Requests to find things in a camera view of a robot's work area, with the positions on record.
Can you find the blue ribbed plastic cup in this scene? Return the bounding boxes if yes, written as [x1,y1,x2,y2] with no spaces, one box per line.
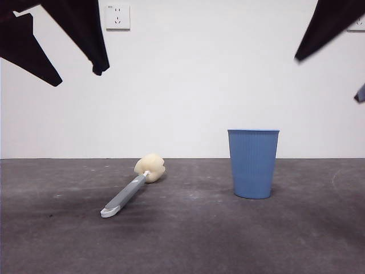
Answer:
[227,128,281,200]

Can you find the grey-handled sponge cup brush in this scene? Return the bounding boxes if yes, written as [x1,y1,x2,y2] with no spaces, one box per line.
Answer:
[100,152,167,219]

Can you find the white wall socket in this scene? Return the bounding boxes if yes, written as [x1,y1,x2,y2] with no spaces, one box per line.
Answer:
[347,16,365,33]
[106,4,131,31]

